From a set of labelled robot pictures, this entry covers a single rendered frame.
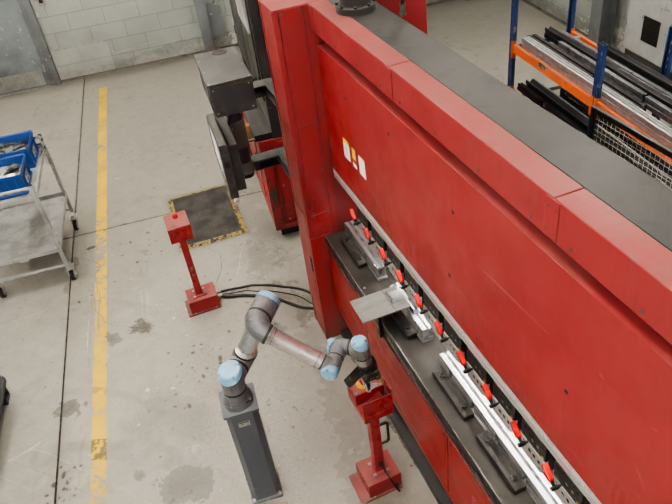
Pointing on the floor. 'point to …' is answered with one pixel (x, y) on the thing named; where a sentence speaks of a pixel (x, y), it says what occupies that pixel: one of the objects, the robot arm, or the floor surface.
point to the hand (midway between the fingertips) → (367, 390)
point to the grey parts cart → (34, 223)
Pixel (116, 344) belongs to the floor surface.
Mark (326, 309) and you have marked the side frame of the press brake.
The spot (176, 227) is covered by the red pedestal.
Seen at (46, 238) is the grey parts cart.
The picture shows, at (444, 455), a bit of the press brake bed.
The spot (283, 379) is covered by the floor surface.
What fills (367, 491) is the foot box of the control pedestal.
